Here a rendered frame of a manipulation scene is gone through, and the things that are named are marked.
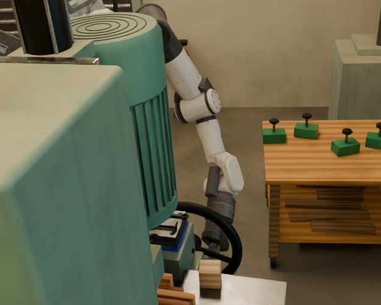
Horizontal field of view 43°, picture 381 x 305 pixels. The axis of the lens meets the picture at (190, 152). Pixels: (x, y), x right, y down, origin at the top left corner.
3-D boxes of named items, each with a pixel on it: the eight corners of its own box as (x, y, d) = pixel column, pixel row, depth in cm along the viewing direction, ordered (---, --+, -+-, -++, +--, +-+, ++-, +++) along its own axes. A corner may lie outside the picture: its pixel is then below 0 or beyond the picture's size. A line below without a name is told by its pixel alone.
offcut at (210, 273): (221, 275, 108) (220, 259, 105) (220, 288, 104) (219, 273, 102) (201, 274, 108) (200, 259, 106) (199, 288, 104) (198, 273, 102)
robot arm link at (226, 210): (206, 250, 149) (212, 215, 154) (236, 252, 145) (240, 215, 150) (191, 236, 139) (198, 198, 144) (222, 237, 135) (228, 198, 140)
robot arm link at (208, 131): (204, 156, 157) (188, 100, 157) (232, 148, 152) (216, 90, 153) (190, 160, 147) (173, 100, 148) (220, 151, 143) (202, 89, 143)
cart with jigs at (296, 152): (376, 202, 272) (393, 98, 240) (404, 275, 223) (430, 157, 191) (260, 201, 280) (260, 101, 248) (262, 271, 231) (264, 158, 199)
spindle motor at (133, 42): (188, 181, 88) (175, 9, 72) (161, 245, 73) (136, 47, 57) (100, 174, 92) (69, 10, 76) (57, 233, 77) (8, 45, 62)
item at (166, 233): (188, 224, 114) (187, 205, 112) (176, 255, 105) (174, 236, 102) (136, 218, 117) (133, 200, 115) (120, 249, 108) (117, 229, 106)
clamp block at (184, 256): (197, 250, 119) (195, 222, 115) (184, 290, 108) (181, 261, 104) (141, 244, 123) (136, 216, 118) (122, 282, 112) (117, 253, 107)
